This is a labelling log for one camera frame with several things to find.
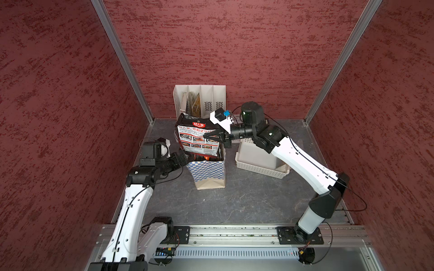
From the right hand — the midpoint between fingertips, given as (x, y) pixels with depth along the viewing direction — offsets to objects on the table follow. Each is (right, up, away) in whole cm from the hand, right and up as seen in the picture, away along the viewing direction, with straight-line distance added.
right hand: (205, 138), depth 62 cm
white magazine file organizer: (0, +27, +48) cm, 55 cm away
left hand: (-11, -11, +12) cm, 20 cm away
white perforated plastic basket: (+26, -13, +32) cm, 43 cm away
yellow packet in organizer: (-10, +19, +41) cm, 46 cm away
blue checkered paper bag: (0, -16, +14) cm, 22 cm away
